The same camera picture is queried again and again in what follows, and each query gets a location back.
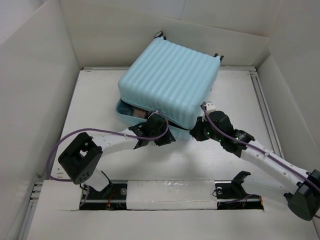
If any light blue hard suitcase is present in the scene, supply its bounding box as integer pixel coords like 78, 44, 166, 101
115, 31, 224, 141

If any white foam block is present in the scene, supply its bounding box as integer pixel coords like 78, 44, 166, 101
126, 180, 218, 211

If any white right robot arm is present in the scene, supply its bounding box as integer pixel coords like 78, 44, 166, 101
190, 103, 320, 221

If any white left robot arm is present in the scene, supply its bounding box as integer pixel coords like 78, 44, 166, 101
58, 113, 176, 199

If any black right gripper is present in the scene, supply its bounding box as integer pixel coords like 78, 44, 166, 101
188, 116, 223, 143

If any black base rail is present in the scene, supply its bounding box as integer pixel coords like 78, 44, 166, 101
79, 180, 264, 211

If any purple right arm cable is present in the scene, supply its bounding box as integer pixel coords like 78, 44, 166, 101
200, 101, 320, 191

